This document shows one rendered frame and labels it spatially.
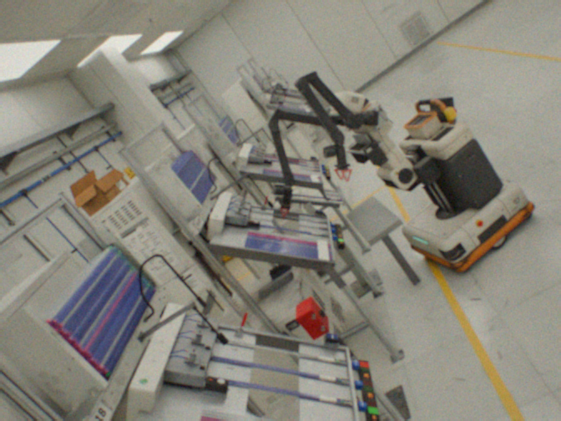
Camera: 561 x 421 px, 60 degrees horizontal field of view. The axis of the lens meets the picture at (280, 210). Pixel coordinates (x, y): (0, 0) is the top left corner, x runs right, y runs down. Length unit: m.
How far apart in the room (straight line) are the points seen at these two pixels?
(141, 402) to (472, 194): 2.35
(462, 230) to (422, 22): 7.91
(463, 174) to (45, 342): 2.51
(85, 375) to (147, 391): 0.21
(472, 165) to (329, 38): 7.61
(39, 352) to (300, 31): 9.49
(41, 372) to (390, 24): 9.81
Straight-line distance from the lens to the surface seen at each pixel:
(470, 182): 3.26
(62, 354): 1.53
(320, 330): 2.45
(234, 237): 2.86
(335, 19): 10.55
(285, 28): 10.53
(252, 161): 4.38
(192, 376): 1.74
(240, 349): 1.97
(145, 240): 2.81
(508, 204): 3.40
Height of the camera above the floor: 1.86
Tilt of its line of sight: 16 degrees down
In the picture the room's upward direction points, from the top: 37 degrees counter-clockwise
